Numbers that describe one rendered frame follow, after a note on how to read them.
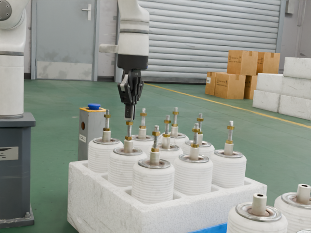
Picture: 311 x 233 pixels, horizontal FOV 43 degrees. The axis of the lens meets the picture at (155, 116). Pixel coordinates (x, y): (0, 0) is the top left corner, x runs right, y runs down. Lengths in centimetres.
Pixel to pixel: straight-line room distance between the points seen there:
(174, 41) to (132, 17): 574
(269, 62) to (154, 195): 443
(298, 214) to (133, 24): 54
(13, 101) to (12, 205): 29
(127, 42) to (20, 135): 40
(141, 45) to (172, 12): 573
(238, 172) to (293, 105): 284
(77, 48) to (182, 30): 179
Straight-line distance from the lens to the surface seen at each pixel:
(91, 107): 123
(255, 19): 750
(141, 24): 93
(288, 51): 807
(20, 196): 117
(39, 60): 611
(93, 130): 122
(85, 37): 622
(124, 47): 93
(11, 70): 111
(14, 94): 112
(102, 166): 106
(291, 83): 388
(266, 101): 413
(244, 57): 494
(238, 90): 493
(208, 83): 530
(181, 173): 94
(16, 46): 112
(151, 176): 86
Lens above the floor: 50
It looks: 9 degrees down
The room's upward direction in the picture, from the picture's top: 4 degrees clockwise
